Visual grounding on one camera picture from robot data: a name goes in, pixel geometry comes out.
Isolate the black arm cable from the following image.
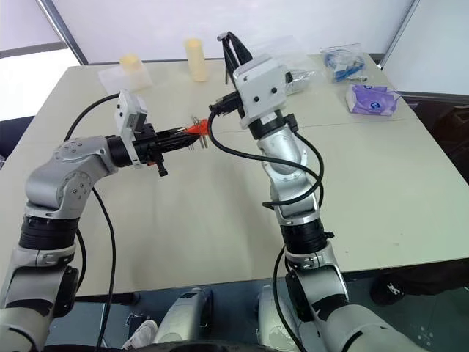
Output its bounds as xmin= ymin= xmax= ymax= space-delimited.
xmin=207 ymin=108 xmax=325 ymax=352
xmin=63 ymin=92 xmax=124 ymax=352

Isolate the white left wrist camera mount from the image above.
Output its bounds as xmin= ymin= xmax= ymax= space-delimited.
xmin=114 ymin=89 xmax=149 ymax=170

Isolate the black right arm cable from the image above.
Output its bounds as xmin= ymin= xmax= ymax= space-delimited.
xmin=207 ymin=108 xmax=325 ymax=352

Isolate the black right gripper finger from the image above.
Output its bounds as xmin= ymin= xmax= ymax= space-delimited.
xmin=221 ymin=32 xmax=240 ymax=86
xmin=227 ymin=31 xmax=254 ymax=68

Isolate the plastic bag with blue cables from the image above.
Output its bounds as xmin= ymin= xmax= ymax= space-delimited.
xmin=319 ymin=43 xmax=369 ymax=85

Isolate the crumpled clear plastic bag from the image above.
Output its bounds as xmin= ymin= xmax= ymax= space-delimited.
xmin=252 ymin=35 xmax=320 ymax=97

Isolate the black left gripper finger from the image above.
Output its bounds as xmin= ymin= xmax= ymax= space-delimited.
xmin=155 ymin=125 xmax=195 ymax=139
xmin=160 ymin=133 xmax=202 ymax=154

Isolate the black shoe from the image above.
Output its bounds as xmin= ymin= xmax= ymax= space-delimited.
xmin=369 ymin=271 xmax=469 ymax=308

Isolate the dark blue chair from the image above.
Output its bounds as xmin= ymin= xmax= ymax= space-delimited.
xmin=0 ymin=116 xmax=36 ymax=170

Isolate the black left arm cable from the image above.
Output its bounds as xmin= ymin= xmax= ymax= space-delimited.
xmin=63 ymin=92 xmax=124 ymax=352

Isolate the short cream cylinder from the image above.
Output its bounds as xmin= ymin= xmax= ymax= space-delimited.
xmin=118 ymin=54 xmax=143 ymax=76

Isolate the red hex key holder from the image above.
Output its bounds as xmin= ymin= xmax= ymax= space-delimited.
xmin=184 ymin=121 xmax=210 ymax=138

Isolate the white shoe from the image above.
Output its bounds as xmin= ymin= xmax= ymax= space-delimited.
xmin=122 ymin=319 xmax=159 ymax=351

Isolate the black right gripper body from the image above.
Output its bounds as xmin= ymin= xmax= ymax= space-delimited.
xmin=208 ymin=91 xmax=245 ymax=116

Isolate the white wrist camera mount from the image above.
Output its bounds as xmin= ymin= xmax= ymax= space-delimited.
xmin=114 ymin=89 xmax=149 ymax=170
xmin=232 ymin=54 xmax=291 ymax=130

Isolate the tall cream cylinder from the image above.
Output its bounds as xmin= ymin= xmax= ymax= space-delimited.
xmin=183 ymin=37 xmax=210 ymax=83

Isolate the grey rounded robot shape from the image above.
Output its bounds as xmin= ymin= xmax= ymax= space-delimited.
xmin=153 ymin=287 xmax=215 ymax=345
xmin=256 ymin=285 xmax=306 ymax=349

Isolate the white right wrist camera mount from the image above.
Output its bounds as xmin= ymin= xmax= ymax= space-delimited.
xmin=232 ymin=54 xmax=291 ymax=130

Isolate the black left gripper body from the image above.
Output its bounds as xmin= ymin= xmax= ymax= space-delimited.
xmin=133 ymin=123 xmax=170 ymax=179

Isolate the purple tissue pack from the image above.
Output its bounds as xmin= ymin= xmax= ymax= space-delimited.
xmin=344 ymin=83 xmax=402 ymax=117

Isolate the grey partition frame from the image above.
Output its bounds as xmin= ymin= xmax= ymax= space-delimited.
xmin=377 ymin=0 xmax=421 ymax=70
xmin=39 ymin=0 xmax=89 ymax=66

